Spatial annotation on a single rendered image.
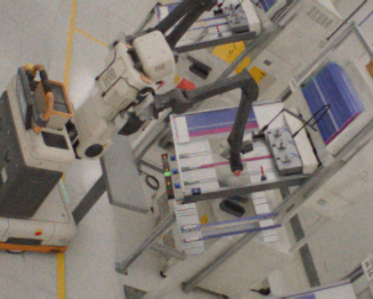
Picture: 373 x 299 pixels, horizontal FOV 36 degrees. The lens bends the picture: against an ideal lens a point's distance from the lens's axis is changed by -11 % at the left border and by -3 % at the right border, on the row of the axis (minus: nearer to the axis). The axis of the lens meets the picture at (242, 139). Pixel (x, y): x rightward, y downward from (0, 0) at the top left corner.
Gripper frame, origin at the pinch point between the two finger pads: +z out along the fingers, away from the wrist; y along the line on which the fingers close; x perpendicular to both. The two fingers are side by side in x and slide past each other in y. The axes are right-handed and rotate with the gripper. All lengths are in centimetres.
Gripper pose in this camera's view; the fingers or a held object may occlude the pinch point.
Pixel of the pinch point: (237, 174)
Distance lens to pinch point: 342.2
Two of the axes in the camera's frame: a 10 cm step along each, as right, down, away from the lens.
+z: 0.7, 7.3, 6.8
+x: -9.8, 1.8, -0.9
